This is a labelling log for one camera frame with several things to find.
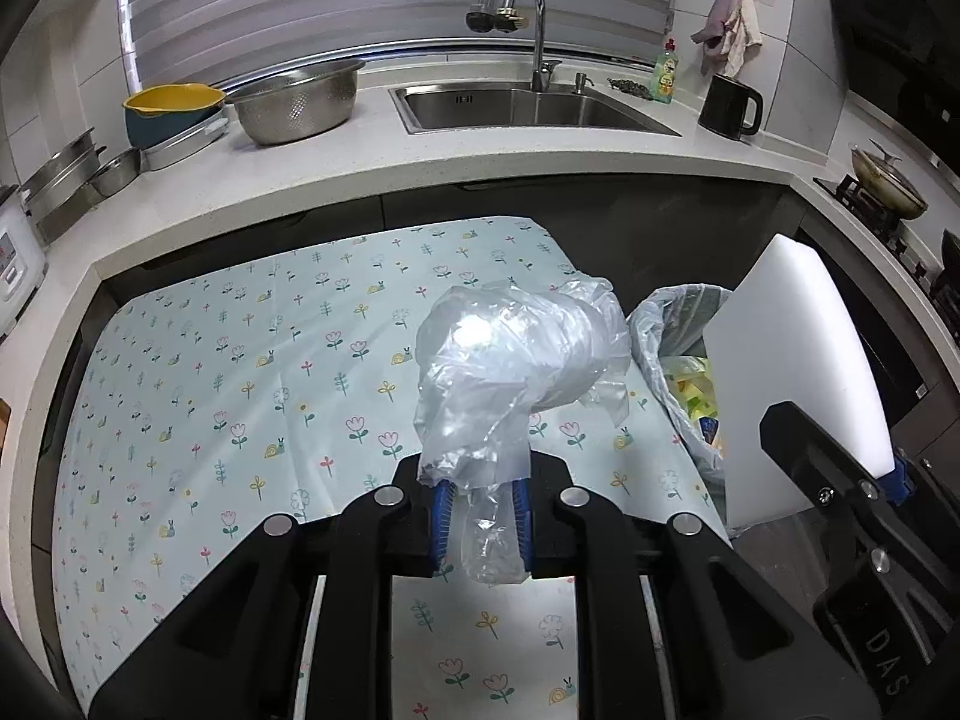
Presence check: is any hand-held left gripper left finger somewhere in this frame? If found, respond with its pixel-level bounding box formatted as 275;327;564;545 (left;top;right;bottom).
88;456;458;720

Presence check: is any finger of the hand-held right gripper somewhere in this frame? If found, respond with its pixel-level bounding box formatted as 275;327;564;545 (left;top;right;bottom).
879;450;938;512
759;401;901;541

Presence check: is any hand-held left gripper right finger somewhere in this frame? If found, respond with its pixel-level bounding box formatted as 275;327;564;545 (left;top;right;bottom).
510;454;882;720

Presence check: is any white sponge block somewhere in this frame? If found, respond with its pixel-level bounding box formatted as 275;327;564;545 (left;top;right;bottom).
701;234;897;524

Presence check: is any clear plastic bag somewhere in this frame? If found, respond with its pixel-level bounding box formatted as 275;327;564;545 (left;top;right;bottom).
412;276;632;587

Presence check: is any trash bin with plastic liner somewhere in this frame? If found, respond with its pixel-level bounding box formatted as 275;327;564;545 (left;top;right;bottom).
628;283;740;541

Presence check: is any black built-in oven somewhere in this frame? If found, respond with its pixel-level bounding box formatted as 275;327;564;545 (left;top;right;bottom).
795;225;931;466

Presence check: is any black frying pan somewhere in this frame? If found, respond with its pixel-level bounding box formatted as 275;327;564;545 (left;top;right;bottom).
930;229;960;308

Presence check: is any floral tablecloth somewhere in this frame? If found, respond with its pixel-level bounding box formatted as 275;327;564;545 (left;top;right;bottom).
51;216;732;720

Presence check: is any black gas stove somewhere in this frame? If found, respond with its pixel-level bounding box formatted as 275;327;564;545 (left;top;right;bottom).
814;174;960;301

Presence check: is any wok with glass lid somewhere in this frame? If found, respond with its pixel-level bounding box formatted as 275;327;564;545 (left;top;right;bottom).
850;139;929;220

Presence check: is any black kettle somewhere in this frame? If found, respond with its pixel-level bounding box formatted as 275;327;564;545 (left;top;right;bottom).
697;73;764;142

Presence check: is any green dish soap bottle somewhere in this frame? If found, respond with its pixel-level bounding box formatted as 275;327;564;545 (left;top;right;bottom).
649;36;682;104

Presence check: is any stainless steel sink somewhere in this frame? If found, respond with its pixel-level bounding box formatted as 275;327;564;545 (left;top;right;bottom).
388;82;682;137

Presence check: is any cream hanging cloth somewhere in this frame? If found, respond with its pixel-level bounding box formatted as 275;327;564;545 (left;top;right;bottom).
724;0;764;80

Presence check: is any purple hanging cloth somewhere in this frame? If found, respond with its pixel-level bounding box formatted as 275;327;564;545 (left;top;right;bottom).
690;0;740;76

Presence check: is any stainless steel colander bowl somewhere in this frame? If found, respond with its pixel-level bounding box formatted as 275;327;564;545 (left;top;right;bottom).
225;58;367;147

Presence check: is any black range hood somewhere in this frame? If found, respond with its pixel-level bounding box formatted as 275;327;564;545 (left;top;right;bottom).
829;0;960;91

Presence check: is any small steel bowl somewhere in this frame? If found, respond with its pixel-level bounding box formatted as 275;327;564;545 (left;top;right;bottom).
88;146;143;200

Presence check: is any blue basin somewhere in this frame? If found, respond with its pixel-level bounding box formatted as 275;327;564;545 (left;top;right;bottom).
124;101;226;149

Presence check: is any chrome faucet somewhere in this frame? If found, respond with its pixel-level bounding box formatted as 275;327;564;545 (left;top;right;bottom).
502;0;562;93

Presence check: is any white rice cooker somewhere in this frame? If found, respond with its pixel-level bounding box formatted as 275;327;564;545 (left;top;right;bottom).
0;184;50;346

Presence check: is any yellow bowl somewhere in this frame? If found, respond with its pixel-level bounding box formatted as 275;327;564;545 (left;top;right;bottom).
124;82;227;119

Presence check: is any faucet water filter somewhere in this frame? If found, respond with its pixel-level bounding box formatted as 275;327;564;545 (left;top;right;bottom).
465;0;526;35

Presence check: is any stack of steel trays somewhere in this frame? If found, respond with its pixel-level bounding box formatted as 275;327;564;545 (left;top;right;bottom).
21;127;102;241

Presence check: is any striped window blind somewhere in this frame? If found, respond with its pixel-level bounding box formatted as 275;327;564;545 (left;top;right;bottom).
124;0;676;87

